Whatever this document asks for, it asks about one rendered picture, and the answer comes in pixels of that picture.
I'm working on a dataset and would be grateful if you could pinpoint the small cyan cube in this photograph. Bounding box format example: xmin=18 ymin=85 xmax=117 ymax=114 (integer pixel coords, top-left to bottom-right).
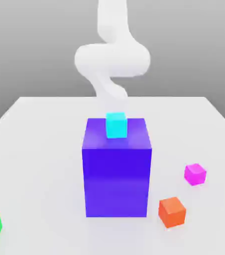
xmin=106 ymin=112 xmax=128 ymax=139

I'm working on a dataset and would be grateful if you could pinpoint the small magenta cube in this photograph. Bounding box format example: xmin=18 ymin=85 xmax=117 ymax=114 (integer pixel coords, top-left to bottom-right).
xmin=184 ymin=163 xmax=207 ymax=186

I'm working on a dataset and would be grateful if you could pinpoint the small orange cube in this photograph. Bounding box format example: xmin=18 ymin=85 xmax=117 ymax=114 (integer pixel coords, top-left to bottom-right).
xmin=158 ymin=196 xmax=187 ymax=229

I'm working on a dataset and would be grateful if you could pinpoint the large purple box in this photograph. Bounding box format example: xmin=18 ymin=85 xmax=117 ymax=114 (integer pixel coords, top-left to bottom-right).
xmin=82 ymin=118 xmax=152 ymax=218

